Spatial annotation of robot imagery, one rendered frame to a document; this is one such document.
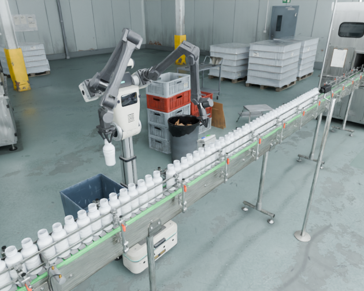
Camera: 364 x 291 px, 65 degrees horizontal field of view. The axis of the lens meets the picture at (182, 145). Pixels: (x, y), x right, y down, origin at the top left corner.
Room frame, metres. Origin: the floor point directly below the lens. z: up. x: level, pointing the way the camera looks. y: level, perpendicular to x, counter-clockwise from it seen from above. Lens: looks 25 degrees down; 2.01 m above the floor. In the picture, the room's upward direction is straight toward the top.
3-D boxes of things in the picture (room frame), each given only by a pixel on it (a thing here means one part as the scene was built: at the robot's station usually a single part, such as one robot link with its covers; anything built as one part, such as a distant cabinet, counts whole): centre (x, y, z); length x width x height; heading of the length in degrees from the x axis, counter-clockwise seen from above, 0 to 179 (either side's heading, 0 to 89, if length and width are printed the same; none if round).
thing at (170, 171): (1.50, 0.07, 1.08); 0.06 x 0.06 x 0.17
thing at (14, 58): (7.96, 4.47, 0.55); 0.40 x 0.40 x 1.10; 48
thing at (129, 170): (2.06, 0.44, 0.74); 0.11 x 0.11 x 0.40; 48
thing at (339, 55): (5.24, -2.78, 1.22); 0.23 x 0.03 x 0.32; 48
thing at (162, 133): (4.25, 0.19, 0.33); 0.61 x 0.41 x 0.22; 144
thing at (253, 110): (5.04, -1.35, 0.21); 0.61 x 0.47 x 0.41; 11
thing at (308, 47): (9.52, -3.60, 0.59); 1.25 x 1.03 x 1.17; 139
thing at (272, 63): (8.28, -2.60, 0.59); 1.24 x 1.03 x 1.17; 140
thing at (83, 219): (1.06, 0.47, 1.08); 0.06 x 0.06 x 0.17
